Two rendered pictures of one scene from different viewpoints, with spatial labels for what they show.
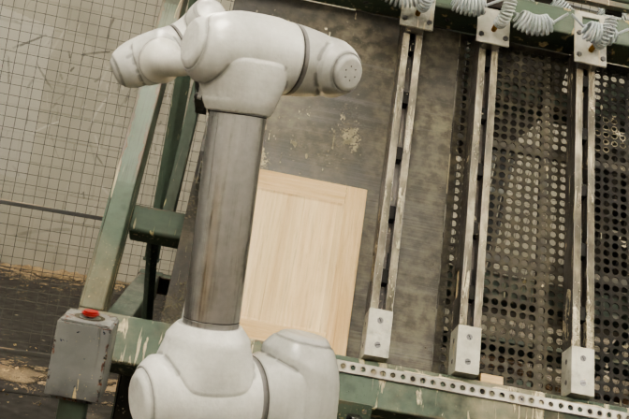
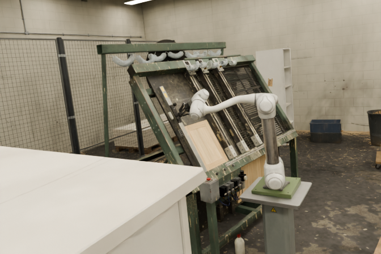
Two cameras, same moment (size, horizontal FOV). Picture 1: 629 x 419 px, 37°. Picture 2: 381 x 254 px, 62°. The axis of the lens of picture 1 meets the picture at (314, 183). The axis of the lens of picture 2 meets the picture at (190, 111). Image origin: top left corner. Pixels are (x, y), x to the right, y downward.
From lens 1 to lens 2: 233 cm
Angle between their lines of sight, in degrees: 44
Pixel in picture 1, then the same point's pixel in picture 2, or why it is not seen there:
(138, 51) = (202, 109)
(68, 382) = (215, 197)
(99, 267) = not seen: hidden behind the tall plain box
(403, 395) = (242, 161)
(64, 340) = (212, 188)
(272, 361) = not seen: hidden behind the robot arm
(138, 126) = (162, 127)
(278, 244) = (202, 142)
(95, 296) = not seen: hidden behind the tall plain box
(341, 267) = (215, 140)
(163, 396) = (282, 180)
